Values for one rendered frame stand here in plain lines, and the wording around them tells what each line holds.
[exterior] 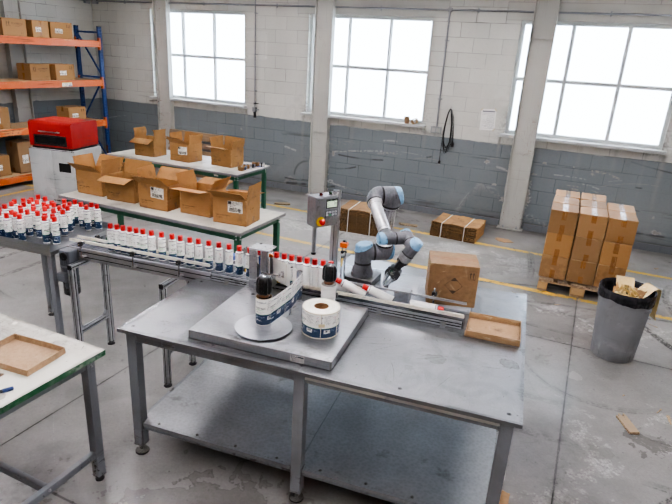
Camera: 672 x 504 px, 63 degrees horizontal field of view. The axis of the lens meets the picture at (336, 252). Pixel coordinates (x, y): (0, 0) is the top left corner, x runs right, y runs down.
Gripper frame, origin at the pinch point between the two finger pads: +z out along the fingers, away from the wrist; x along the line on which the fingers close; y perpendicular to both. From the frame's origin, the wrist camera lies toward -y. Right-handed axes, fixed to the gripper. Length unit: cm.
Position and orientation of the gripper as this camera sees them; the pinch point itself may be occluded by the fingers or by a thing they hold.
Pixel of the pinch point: (384, 283)
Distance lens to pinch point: 333.6
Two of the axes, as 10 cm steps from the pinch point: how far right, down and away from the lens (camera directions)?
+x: 7.9, 6.1, -0.8
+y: -3.2, 3.1, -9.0
